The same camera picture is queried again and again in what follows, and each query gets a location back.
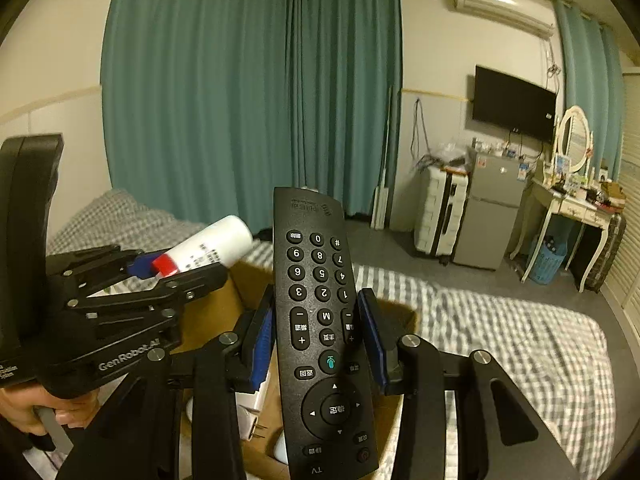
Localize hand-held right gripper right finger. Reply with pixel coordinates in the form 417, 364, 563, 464
356, 288, 582, 480

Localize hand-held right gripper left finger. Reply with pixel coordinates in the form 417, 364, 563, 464
55, 287, 276, 480

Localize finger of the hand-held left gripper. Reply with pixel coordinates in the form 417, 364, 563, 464
74, 262, 229, 342
45, 244, 157, 302

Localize white bottle with red cap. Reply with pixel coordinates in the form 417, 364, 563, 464
151, 215, 255, 279

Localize black remote control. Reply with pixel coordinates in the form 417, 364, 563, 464
272, 186, 381, 480

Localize brown cardboard box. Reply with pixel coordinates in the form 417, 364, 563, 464
175, 259, 419, 480

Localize white charger plug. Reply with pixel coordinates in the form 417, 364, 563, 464
234, 375, 271, 442

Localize person's left hand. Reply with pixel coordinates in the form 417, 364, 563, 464
0, 387, 102, 437

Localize grey checked bed sheet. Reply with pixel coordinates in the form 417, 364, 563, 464
45, 187, 617, 480

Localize white flat mop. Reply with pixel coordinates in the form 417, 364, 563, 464
370, 87, 394, 229

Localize white ribbed suitcase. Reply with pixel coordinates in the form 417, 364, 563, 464
413, 164, 471, 264

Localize grey small fridge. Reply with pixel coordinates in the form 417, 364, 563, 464
452, 145, 535, 271

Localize blue plastic basket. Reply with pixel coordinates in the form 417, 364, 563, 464
528, 234, 569, 284

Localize wide teal curtain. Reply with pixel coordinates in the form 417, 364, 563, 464
100, 0, 297, 234

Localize clear plastic bag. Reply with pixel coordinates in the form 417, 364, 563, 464
424, 140, 471, 171

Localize white dressing table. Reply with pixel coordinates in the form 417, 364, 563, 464
509, 166, 627, 284

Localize dark ribbed suitcase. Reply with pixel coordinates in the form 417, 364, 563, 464
569, 212, 627, 294

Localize white oval mirror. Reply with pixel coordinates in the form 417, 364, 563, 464
553, 105, 594, 174

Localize white slatted wardrobe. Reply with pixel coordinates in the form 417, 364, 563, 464
600, 66, 640, 342

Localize narrow teal curtain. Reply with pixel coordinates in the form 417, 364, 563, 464
552, 0, 627, 171

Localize white air conditioner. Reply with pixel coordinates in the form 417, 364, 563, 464
452, 0, 557, 39

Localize hanging wall cables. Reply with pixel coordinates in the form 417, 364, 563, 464
409, 98, 434, 169

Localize black wall television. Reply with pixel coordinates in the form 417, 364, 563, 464
472, 64, 558, 142

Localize air conditioner cable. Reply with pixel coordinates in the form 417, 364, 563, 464
542, 39, 561, 92

